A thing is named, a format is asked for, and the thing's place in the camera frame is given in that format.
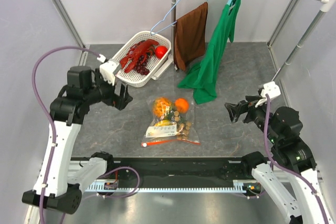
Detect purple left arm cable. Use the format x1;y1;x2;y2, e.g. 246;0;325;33
31;46;141;224

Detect yellow plastic mango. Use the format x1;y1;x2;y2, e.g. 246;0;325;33
154;120;173;127

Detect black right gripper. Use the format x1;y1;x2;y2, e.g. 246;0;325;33
224;94;281;143

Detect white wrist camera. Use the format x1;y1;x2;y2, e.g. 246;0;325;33
97;54;121;86
255;81;281;108

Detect white slotted cable duct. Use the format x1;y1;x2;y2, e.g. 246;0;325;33
86;179;261;194

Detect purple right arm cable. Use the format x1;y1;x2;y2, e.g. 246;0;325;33
263;94;331;224

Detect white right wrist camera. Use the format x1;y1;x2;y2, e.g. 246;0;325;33
255;81;281;108

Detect red plastic lobster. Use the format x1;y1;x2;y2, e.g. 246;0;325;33
120;39;159;73

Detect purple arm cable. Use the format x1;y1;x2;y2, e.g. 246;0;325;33
263;94;331;224
31;46;141;224

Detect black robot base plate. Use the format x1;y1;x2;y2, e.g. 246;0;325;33
98;157;254;182

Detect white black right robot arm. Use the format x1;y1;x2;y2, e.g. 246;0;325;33
225;96;334;223

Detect white perforated plastic basket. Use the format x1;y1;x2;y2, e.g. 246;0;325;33
112;31;171;88

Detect clear zip top bag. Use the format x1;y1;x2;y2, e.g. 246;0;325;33
141;95;201;147

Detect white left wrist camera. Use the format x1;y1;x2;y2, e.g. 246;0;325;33
97;54;121;86

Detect light blue wire hanger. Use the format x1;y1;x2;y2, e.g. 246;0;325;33
150;0;208;36

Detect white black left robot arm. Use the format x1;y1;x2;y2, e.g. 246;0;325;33
22;61;132;214

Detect brown towel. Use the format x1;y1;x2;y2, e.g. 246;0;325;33
174;2;208;71

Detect tan plastic longan bunch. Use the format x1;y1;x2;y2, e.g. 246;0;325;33
171;111;192;140

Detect dark purple plastic grapes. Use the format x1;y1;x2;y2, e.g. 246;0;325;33
133;56;150;76

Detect orange plastic pineapple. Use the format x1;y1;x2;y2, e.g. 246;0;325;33
152;97;174;120

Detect red plastic tomato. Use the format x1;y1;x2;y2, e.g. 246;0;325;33
155;46;168;59

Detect orange plastic orange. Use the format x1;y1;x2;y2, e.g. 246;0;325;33
174;98;190;113

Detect green t-shirt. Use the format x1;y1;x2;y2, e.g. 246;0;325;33
177;0;241;104

